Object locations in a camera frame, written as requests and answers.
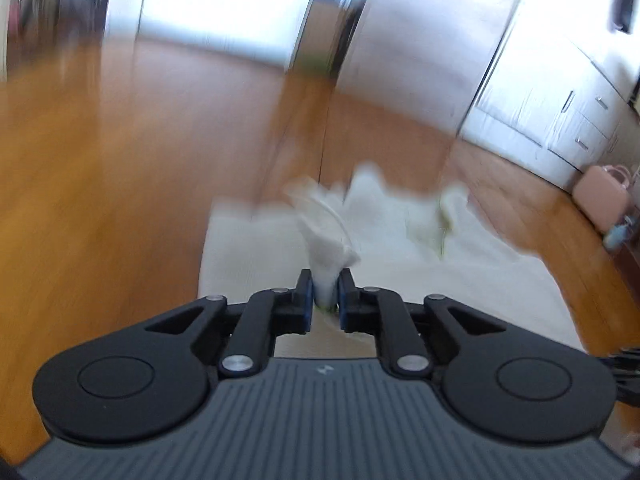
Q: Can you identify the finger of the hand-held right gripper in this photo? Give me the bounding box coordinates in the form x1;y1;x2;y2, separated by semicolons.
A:
607;344;640;403

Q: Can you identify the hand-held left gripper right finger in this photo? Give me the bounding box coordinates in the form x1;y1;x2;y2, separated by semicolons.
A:
337;268;507;380

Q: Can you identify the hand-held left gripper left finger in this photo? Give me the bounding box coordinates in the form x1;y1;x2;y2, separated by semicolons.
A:
145;268;316;378

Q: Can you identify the white knit zip jacket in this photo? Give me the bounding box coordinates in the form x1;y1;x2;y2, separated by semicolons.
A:
199;161;586;358

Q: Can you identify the light blue bottle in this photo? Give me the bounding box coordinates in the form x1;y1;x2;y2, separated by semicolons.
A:
604;216;634;252

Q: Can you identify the pink carry case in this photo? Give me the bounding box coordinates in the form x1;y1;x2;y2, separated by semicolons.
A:
572;164;634;232

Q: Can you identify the white drawer cabinet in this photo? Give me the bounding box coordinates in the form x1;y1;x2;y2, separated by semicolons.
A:
457;10;640;196

